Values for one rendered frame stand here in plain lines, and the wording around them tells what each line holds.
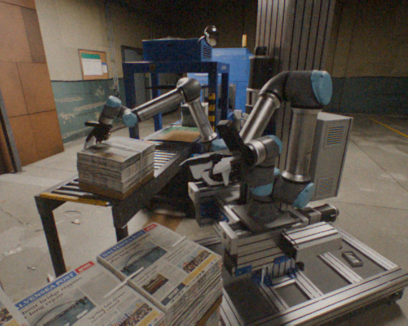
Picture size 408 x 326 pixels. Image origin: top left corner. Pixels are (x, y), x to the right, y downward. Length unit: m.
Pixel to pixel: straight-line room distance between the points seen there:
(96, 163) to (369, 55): 9.52
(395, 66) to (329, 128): 9.03
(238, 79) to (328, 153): 3.36
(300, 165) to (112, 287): 0.79
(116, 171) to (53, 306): 0.70
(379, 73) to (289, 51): 9.08
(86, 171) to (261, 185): 1.00
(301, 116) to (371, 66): 9.25
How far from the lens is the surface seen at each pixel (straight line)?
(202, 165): 0.66
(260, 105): 1.00
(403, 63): 10.50
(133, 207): 1.50
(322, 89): 0.97
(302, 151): 1.03
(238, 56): 4.69
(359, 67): 10.12
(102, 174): 1.45
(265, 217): 1.19
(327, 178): 1.56
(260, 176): 0.81
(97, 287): 0.93
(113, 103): 1.49
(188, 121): 3.27
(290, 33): 1.29
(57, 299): 0.94
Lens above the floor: 1.46
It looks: 20 degrees down
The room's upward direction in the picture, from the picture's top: straight up
